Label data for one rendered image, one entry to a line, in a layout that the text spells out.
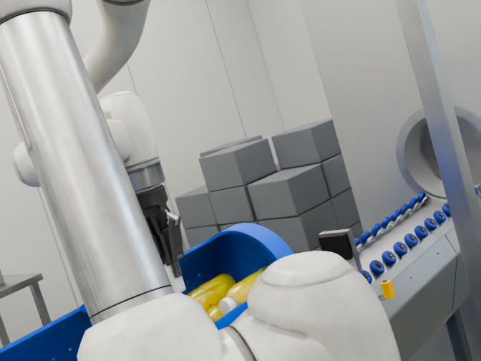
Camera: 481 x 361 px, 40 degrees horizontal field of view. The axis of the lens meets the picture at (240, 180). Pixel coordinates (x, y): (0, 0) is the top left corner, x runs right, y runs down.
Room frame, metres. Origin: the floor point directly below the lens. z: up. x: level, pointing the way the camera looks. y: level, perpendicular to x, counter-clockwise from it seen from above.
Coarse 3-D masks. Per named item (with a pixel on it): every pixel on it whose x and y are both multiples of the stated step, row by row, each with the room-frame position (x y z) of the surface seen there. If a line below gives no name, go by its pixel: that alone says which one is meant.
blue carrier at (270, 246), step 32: (256, 224) 1.57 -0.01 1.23; (192, 256) 1.58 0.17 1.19; (224, 256) 1.66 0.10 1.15; (256, 256) 1.59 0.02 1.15; (192, 288) 1.62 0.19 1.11; (64, 320) 1.28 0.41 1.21; (224, 320) 1.30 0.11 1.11; (0, 352) 1.16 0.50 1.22; (32, 352) 1.26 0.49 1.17; (64, 352) 1.33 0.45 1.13
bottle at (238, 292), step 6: (258, 270) 1.54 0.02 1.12; (264, 270) 1.53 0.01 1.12; (252, 276) 1.50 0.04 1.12; (240, 282) 1.48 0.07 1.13; (246, 282) 1.47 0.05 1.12; (252, 282) 1.48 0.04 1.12; (234, 288) 1.46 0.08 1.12; (240, 288) 1.45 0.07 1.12; (246, 288) 1.46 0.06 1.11; (228, 294) 1.45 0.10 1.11; (234, 294) 1.44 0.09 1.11; (240, 294) 1.44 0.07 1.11; (246, 294) 1.44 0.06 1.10; (234, 300) 1.43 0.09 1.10; (240, 300) 1.44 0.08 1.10
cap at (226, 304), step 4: (220, 300) 1.43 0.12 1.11; (224, 300) 1.43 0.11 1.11; (228, 300) 1.42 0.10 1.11; (232, 300) 1.43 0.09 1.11; (220, 304) 1.44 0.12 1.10; (224, 304) 1.43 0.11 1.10; (228, 304) 1.42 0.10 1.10; (232, 304) 1.42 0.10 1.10; (220, 308) 1.44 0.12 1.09; (224, 308) 1.43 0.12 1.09; (228, 308) 1.42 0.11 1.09; (232, 308) 1.42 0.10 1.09; (224, 312) 1.43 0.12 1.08
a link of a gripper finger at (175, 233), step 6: (174, 222) 1.37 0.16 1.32; (168, 228) 1.37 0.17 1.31; (174, 228) 1.37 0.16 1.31; (174, 234) 1.37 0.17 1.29; (180, 234) 1.39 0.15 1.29; (174, 240) 1.37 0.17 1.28; (180, 240) 1.39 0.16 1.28; (174, 246) 1.37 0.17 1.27; (180, 246) 1.39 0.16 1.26; (174, 252) 1.38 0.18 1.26; (180, 252) 1.39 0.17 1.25; (174, 258) 1.38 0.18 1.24
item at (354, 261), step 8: (328, 232) 1.89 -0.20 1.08; (336, 232) 1.86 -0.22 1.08; (344, 232) 1.84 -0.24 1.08; (320, 240) 1.88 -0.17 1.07; (328, 240) 1.86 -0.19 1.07; (336, 240) 1.84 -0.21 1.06; (344, 240) 1.83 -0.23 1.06; (352, 240) 1.84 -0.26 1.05; (328, 248) 1.87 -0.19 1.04; (336, 248) 1.85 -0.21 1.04; (344, 248) 1.83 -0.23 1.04; (352, 248) 1.84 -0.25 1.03; (344, 256) 1.84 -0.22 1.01; (352, 256) 1.84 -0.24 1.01; (352, 264) 1.84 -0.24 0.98; (360, 264) 1.85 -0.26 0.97
